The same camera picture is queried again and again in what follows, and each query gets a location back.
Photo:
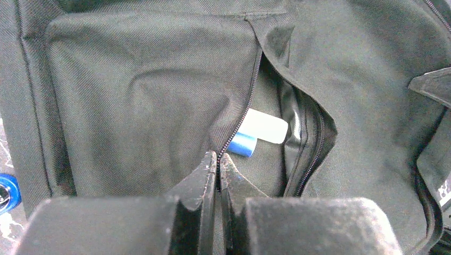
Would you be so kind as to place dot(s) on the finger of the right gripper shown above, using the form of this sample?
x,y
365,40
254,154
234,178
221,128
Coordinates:
x,y
434,85

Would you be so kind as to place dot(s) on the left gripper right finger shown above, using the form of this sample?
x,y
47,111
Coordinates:
x,y
254,223

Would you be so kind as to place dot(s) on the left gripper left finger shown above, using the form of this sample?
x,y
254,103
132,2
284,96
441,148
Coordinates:
x,y
179,222

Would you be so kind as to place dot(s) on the small blue white bottle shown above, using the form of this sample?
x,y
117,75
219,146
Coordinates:
x,y
242,144

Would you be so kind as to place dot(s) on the beige glue stick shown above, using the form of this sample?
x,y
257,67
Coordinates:
x,y
263,126

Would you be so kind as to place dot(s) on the black student backpack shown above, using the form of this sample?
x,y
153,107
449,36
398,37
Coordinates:
x,y
124,98

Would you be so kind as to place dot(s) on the blue stapler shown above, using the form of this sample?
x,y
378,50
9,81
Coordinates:
x,y
10,193

